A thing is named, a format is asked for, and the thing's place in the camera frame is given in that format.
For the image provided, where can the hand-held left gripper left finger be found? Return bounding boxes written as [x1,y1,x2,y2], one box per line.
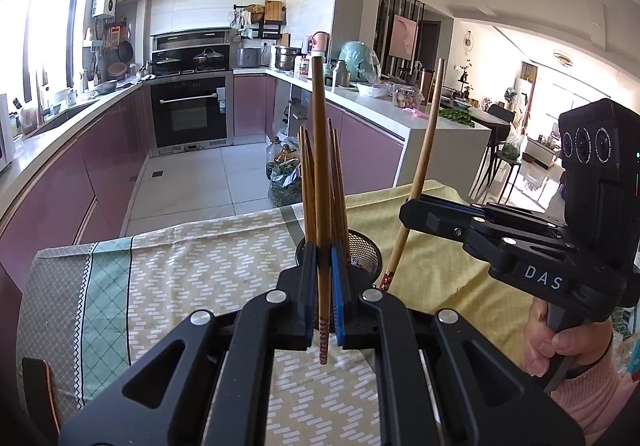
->
[60,241,321,446]

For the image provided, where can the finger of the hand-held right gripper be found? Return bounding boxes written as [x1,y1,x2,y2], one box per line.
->
[419,193,567,240]
[399,197,522,253]

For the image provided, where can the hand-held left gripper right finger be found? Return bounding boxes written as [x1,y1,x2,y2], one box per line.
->
[330,241,586,446]

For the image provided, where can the black mesh utensil holder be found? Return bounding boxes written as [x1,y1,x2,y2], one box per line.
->
[295,226,382,288]

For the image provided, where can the red-tipped wooden chopstick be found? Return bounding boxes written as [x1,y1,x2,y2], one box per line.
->
[379,58,447,292]
[310,54,335,367]

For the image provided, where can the bunch of wooden chopsticks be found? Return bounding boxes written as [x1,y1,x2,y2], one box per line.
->
[297,119,351,252]

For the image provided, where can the person's right hand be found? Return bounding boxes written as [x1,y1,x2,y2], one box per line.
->
[522,299,614,376]

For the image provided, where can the yellow cloth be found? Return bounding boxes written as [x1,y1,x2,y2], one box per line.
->
[345,180,551,362]

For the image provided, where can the black dining chair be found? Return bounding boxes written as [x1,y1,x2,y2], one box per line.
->
[470,123,523,204]

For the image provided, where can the green leafy vegetables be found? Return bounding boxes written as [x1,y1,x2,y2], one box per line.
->
[439,106,475,127]

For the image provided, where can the pink base cabinet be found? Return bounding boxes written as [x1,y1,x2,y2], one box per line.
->
[0,76,151,277]
[234,74,406,197]

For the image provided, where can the clear plastic food box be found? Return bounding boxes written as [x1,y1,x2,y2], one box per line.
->
[391,87,425,110]

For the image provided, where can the plastic bag of greens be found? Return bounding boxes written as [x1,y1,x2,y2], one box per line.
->
[267,162,304,207]

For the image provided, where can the patterned green beige tablecloth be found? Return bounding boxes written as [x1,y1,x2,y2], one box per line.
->
[15,203,396,446]

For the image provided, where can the white bowl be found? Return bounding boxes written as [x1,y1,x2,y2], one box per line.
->
[356,81,393,98]

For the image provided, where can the oil bottle orange label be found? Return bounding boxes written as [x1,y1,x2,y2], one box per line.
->
[278,143,301,173]

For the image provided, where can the clear plastic bottle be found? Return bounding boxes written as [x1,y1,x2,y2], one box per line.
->
[265,136,282,178]

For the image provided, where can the dark wooden door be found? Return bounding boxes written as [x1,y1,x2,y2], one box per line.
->
[417,19,441,72]

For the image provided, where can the mint green air fryer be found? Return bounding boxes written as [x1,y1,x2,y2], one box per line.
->
[339,40,381,81]

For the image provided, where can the dark slatted partition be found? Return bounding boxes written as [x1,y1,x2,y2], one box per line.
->
[375,0,427,77]

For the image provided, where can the pink electric kettle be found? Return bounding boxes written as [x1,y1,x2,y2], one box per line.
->
[306,31,331,62]

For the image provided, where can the steel stockpot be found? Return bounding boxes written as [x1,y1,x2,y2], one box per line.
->
[274,45,302,71]

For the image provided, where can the built-in black oven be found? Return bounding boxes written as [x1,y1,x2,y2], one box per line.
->
[149,72,235,149]

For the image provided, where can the silver rice cooker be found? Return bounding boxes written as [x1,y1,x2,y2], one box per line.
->
[236,46,262,68]

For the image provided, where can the black range hood stove unit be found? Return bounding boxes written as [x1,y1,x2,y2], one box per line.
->
[150,28,233,76]

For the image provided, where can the smartphone with orange edge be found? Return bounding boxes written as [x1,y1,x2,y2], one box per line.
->
[21,357,61,432]

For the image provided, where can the kitchen sink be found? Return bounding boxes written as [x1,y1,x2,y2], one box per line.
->
[27,101,96,132]

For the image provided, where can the kitchen window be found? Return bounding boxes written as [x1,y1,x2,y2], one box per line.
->
[0,0,93,92]

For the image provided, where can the pink wall picture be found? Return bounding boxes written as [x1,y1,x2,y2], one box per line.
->
[392,14,418,62]

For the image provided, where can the black wall rack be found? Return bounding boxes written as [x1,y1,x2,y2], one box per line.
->
[234,0,287,41]

